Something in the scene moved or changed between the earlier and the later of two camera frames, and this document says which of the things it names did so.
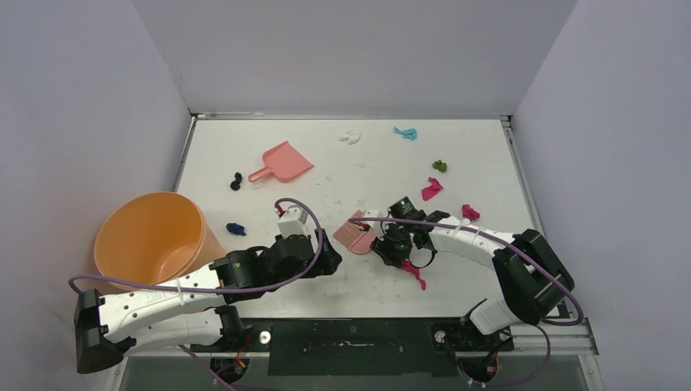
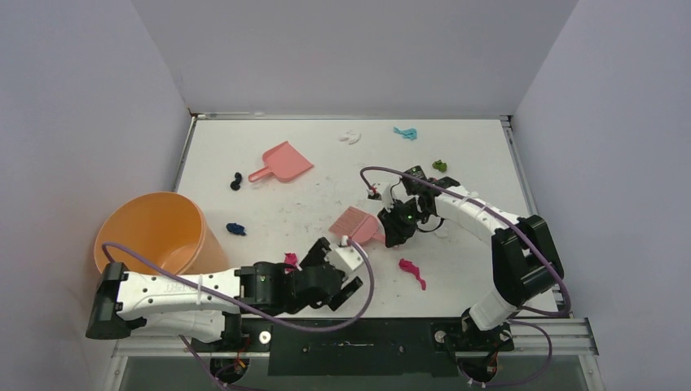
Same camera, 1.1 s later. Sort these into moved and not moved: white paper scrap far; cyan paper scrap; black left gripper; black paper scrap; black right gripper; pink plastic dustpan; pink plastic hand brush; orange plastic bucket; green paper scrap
Moved: pink plastic hand brush; black left gripper; black right gripper
Not moved: cyan paper scrap; black paper scrap; white paper scrap far; green paper scrap; orange plastic bucket; pink plastic dustpan
